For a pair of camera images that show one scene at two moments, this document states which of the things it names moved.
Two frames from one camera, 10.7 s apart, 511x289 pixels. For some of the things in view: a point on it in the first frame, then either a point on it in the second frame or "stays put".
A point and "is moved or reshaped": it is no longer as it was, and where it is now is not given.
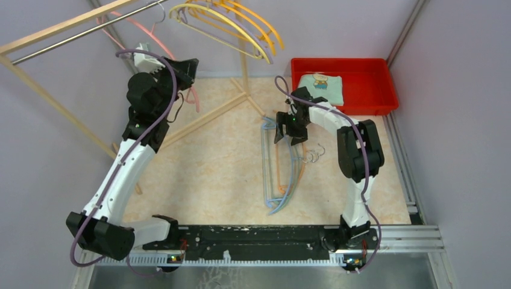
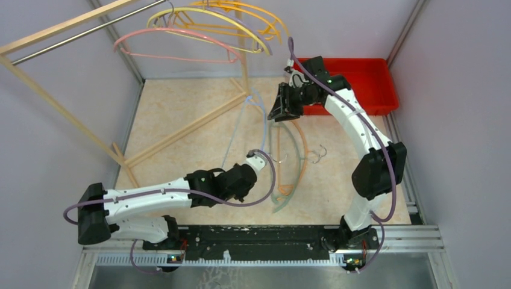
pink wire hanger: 161,40 to 220,46
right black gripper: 297,136 to 284,104
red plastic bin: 369,85 stays put
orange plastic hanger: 257,14 is moved or reshaped
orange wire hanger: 281,187 stays put
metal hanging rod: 26,57 stays put
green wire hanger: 279,208 stays put
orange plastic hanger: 233,11 to 243,6
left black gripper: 184,70 to 240,195
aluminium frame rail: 407,239 stays put
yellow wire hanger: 216,40 is moved or reshaped
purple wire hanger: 222,13 to 232,12
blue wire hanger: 269,201 to 255,99
